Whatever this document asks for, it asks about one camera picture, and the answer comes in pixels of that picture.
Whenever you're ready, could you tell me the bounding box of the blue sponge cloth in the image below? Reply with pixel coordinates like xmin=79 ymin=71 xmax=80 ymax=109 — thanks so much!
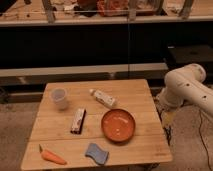
xmin=85 ymin=143 xmax=109 ymax=165

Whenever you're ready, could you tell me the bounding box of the black cable on floor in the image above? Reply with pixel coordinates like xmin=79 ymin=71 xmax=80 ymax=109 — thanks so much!
xmin=197 ymin=109 xmax=213 ymax=171

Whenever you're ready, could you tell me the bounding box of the brown white chocolate bar box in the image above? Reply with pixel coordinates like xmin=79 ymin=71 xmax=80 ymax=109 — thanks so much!
xmin=70 ymin=108 xmax=86 ymax=134

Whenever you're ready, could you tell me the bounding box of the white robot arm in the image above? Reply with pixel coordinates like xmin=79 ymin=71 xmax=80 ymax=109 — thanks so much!
xmin=158 ymin=63 xmax=213 ymax=118

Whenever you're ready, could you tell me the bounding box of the orange object on shelf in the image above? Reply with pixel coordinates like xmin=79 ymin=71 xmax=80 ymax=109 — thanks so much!
xmin=97 ymin=0 xmax=128 ymax=16

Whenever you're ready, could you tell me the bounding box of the white plastic bottle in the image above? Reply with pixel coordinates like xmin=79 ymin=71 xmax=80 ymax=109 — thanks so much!
xmin=89 ymin=89 xmax=116 ymax=108

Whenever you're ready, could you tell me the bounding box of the long wooden shelf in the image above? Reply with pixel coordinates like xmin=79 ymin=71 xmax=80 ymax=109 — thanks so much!
xmin=0 ymin=0 xmax=213 ymax=27

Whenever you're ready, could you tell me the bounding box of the orange toy carrot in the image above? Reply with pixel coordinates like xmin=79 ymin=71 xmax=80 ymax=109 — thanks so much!
xmin=39 ymin=146 xmax=67 ymax=165

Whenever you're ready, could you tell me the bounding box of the translucent plastic cup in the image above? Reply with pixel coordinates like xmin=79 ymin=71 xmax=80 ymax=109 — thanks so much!
xmin=50 ymin=88 xmax=68 ymax=110

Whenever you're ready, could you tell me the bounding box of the orange ceramic bowl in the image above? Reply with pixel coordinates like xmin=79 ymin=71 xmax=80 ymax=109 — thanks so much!
xmin=101 ymin=109 xmax=135 ymax=143

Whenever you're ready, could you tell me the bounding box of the black box on right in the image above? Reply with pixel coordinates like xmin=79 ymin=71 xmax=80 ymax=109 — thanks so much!
xmin=166 ymin=45 xmax=213 ymax=73

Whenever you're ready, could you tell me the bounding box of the wooden table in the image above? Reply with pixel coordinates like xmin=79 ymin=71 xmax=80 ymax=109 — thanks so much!
xmin=21 ymin=79 xmax=172 ymax=171

